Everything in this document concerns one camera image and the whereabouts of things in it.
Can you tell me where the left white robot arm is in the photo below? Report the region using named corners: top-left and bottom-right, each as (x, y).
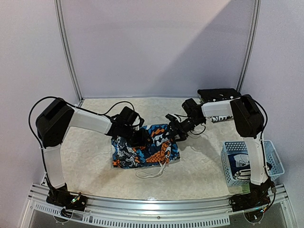
top-left (35, 97), bottom-right (152, 206)

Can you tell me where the blue orange patterned cloth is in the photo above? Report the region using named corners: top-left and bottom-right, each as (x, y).
top-left (111, 124), bottom-right (180, 179)

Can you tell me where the light blue plastic basket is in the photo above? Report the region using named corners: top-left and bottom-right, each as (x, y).
top-left (221, 140), bottom-right (285, 187)

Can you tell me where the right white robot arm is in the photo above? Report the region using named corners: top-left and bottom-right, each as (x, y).
top-left (166, 95), bottom-right (271, 207)

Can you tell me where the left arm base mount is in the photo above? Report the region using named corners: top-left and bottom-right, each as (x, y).
top-left (46, 185), bottom-right (88, 211)

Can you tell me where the folded black white shirt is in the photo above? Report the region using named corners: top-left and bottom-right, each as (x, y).
top-left (209, 115), bottom-right (233, 123)

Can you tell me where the right aluminium frame post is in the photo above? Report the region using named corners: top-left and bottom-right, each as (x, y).
top-left (236, 0), bottom-right (261, 92)

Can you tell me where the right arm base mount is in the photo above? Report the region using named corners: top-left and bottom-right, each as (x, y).
top-left (228, 192), bottom-right (274, 213)

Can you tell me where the black garment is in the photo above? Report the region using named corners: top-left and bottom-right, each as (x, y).
top-left (197, 88), bottom-right (241, 103)

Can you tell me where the aluminium frame post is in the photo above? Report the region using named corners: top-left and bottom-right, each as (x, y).
top-left (54, 0), bottom-right (84, 103)
top-left (236, 0), bottom-right (261, 92)

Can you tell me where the white striped cloth in basket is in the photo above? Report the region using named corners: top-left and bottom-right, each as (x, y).
top-left (222, 153), bottom-right (251, 187)

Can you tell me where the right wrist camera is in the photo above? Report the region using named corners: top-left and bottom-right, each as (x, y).
top-left (182, 98), bottom-right (198, 118)

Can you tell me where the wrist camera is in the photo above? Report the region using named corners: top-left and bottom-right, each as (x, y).
top-left (182, 98), bottom-right (198, 118)
top-left (116, 106), bottom-right (139, 125)

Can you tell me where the left aluminium frame post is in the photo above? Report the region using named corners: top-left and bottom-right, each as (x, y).
top-left (54, 0), bottom-right (84, 103)

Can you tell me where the aluminium front rail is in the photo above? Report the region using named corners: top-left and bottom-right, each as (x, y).
top-left (20, 184), bottom-right (297, 228)

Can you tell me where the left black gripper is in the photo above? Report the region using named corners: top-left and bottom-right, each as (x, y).
top-left (122, 125), bottom-right (154, 148)

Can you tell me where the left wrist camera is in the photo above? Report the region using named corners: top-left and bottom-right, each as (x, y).
top-left (116, 106), bottom-right (139, 125)

